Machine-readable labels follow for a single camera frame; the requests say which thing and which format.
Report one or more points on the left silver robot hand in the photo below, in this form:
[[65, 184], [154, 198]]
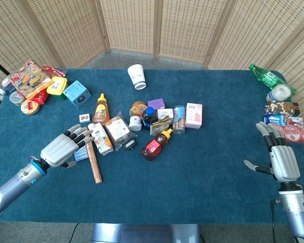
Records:
[[58, 149]]

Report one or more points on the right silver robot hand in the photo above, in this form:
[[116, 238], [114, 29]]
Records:
[[285, 162]]

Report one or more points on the white printed carton box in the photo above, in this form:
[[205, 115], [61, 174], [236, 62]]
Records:
[[102, 140]]

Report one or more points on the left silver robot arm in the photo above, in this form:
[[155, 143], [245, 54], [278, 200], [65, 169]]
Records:
[[17, 183]]

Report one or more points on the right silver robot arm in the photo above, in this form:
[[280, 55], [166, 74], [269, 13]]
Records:
[[296, 210]]

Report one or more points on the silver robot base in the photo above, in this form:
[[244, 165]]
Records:
[[144, 233]]

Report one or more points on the brown chocolate snack package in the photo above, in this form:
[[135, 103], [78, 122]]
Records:
[[281, 108]]

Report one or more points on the blue speaker box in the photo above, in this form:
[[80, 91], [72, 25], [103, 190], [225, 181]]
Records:
[[77, 94]]

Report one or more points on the sandwich package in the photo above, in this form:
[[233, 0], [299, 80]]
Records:
[[117, 130]]

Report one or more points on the pink box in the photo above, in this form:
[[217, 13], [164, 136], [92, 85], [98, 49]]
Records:
[[193, 116]]

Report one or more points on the purple box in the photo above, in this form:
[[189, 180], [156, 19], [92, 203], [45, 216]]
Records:
[[156, 103]]

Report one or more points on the small white box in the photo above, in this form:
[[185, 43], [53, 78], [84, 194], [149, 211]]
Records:
[[166, 113]]

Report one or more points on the light blue tissue pack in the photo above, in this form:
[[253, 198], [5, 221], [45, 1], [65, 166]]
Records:
[[80, 155]]

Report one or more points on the brown cork tube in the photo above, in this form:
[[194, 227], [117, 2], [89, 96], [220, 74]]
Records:
[[94, 164]]

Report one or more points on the white mahjong tile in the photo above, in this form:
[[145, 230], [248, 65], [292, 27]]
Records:
[[84, 118]]

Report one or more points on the blue snack packet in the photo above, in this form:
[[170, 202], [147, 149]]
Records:
[[278, 119]]

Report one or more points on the round gold tin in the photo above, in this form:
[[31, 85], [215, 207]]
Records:
[[30, 107]]

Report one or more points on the red food package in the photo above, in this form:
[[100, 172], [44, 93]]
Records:
[[41, 97]]

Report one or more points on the honey bottle yellow label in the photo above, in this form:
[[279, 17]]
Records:
[[101, 111]]

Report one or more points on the green container yellow lid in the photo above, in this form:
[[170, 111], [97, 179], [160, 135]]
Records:
[[57, 87]]

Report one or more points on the clear round container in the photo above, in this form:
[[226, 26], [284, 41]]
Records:
[[15, 98]]

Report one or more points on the white round jar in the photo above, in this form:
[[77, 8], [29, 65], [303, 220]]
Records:
[[280, 93]]

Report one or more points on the black power adapter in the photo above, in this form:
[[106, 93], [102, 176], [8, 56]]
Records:
[[129, 145]]

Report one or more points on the large clear snack bag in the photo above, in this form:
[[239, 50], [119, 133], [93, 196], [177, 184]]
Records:
[[30, 78]]

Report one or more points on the red snack packet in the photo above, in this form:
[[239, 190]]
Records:
[[54, 71]]

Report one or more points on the small white jar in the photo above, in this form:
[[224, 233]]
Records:
[[135, 124]]

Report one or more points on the bottle with white cap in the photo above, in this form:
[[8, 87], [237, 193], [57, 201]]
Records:
[[6, 86]]

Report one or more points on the green plastic bottle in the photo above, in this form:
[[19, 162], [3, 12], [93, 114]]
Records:
[[269, 77]]

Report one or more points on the orange jelly cup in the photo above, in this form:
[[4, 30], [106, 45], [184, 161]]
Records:
[[137, 107]]

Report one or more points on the blue table cloth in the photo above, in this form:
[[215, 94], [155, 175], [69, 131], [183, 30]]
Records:
[[192, 177]]

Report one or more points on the honey bottle red label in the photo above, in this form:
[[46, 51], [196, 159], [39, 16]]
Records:
[[154, 148]]

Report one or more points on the cola bottle blue cap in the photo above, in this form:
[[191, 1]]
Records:
[[150, 117]]

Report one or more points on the yellow sachet packet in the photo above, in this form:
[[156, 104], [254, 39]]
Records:
[[160, 126]]

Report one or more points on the white paper cup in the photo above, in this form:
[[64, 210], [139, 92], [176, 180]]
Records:
[[137, 76]]

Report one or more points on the woven folding screen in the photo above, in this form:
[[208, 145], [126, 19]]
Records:
[[187, 27]]

